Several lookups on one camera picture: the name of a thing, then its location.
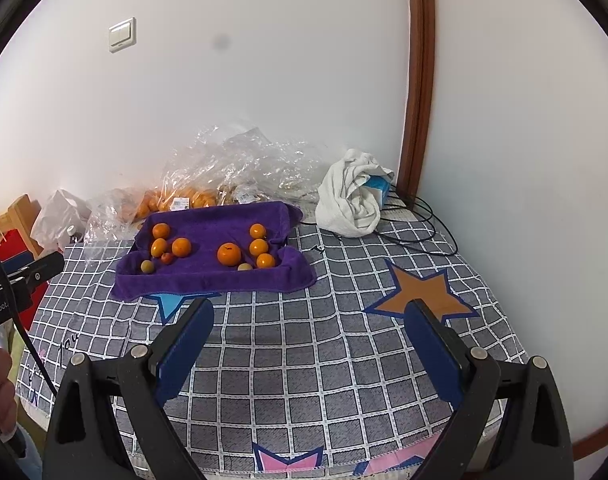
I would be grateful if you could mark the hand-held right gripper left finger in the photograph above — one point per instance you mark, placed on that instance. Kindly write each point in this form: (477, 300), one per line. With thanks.
(183, 350)

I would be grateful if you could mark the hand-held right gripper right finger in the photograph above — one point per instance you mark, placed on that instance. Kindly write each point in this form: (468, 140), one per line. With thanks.
(436, 355)

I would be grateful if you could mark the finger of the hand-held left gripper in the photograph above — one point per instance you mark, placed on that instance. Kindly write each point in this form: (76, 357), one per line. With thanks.
(43, 267)

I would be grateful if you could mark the small yellow-green fruit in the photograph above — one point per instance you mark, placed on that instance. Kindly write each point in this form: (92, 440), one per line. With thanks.
(147, 266)

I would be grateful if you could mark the small red fruit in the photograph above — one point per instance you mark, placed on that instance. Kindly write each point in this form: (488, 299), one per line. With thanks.
(166, 258)

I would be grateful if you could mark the small yellow fruit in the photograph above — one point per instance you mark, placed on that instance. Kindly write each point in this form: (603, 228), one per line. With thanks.
(244, 267)

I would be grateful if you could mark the orange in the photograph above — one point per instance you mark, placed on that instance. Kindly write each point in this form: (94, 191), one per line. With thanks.
(160, 230)
(257, 231)
(266, 260)
(259, 247)
(181, 247)
(229, 254)
(158, 247)

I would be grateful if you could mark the red paper bag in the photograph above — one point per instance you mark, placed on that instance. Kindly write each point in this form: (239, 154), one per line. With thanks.
(11, 245)

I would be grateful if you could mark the white plastic bag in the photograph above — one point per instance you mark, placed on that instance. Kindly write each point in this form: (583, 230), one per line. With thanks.
(58, 215)

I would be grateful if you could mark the brown cardboard box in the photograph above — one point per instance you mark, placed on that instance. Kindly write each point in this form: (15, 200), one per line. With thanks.
(23, 215)

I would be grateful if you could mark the purple towel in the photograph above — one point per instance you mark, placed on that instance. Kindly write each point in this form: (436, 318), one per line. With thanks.
(208, 280)

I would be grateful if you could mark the grey checked bed sheet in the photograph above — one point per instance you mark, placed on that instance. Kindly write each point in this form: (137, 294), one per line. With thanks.
(309, 360)

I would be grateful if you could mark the clear plastic bag of oranges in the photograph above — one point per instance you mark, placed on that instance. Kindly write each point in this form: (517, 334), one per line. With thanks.
(201, 197)

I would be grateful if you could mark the blue tissue pack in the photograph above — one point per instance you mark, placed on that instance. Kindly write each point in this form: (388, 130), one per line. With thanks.
(379, 190)

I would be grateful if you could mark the white cloth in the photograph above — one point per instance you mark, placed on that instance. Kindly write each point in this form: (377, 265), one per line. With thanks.
(339, 205)

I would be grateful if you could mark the crumpled clear plastic bag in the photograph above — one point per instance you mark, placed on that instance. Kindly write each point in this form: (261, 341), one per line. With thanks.
(254, 160)

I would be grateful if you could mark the white light switch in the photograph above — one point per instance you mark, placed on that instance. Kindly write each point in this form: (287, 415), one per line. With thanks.
(122, 35)

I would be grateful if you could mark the brown wooden door frame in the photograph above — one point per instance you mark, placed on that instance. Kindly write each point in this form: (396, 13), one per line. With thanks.
(421, 85)

